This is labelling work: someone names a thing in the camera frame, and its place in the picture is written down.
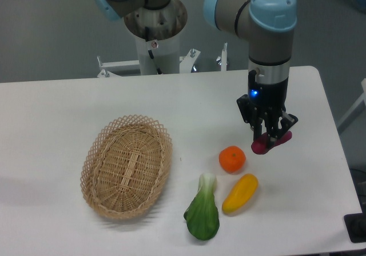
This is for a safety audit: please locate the green bok choy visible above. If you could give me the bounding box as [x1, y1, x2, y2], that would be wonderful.
[184, 173, 220, 241]

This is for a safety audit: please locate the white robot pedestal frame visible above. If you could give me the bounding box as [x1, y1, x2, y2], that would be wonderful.
[96, 0, 229, 78]

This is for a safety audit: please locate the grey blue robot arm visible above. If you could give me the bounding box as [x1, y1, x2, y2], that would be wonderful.
[95, 0, 297, 154]

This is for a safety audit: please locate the white frame at right edge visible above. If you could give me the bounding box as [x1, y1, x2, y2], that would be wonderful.
[336, 79, 365, 134]

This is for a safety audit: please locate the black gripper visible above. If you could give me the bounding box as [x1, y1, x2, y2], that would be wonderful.
[237, 70, 298, 148]

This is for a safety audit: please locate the black device at table edge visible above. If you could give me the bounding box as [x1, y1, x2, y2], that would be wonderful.
[344, 213, 365, 243]

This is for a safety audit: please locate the woven wicker basket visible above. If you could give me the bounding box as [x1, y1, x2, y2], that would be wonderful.
[81, 115, 173, 220]

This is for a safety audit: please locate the orange tangerine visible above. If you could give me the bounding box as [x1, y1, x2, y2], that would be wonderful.
[218, 146, 246, 173]

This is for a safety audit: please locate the purple red sweet potato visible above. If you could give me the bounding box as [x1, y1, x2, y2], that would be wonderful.
[251, 131, 292, 155]

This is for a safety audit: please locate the yellow orange mango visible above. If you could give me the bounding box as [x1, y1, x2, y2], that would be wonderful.
[222, 174, 258, 214]

